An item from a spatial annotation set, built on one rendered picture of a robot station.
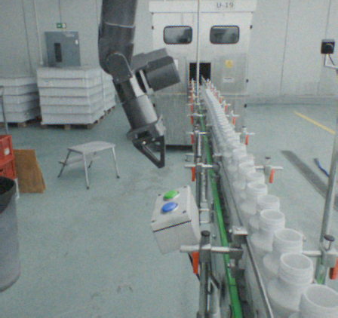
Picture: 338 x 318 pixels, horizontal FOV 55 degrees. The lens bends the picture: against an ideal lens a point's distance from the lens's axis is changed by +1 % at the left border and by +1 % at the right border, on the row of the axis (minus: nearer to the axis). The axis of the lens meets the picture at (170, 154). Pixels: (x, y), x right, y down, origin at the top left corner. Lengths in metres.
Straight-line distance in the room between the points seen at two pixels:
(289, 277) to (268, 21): 10.21
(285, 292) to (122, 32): 0.45
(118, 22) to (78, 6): 10.29
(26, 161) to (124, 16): 3.13
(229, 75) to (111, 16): 4.25
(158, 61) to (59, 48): 10.36
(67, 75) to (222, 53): 3.20
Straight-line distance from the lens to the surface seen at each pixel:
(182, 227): 0.63
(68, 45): 10.86
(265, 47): 10.49
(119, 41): 0.58
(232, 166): 0.86
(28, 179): 3.74
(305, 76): 10.82
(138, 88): 0.64
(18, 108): 7.28
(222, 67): 4.77
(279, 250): 0.49
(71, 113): 6.77
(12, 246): 2.32
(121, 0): 0.57
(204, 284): 0.63
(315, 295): 0.42
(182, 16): 4.77
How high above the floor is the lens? 1.40
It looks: 17 degrees down
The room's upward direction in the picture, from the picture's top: straight up
